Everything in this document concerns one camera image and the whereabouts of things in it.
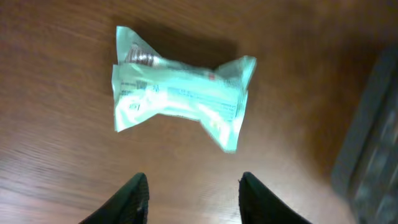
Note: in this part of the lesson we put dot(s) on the grey plastic basket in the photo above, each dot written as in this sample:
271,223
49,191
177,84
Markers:
365,171

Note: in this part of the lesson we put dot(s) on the mint green snack packet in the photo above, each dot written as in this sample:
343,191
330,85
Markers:
146,84

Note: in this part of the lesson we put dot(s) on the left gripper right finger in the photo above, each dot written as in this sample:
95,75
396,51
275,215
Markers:
259,205

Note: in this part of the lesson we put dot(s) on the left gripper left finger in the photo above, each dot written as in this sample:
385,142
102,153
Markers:
129,205

